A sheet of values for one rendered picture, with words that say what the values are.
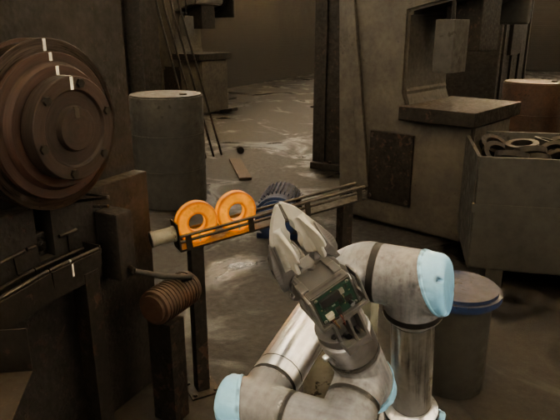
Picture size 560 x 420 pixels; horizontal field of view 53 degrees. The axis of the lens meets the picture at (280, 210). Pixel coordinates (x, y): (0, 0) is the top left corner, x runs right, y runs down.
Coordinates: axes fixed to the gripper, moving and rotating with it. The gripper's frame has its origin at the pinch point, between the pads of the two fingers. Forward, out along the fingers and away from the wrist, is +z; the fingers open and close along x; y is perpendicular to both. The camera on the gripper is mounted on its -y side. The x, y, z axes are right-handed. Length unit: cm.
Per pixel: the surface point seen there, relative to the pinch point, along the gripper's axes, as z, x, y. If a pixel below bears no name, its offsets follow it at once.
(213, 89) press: -266, -172, -843
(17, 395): -39, 60, -57
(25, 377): -40, 58, -63
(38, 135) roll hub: -2, 27, -94
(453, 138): -161, -168, -213
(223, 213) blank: -67, -7, -124
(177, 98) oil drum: -95, -45, -357
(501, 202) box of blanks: -162, -139, -144
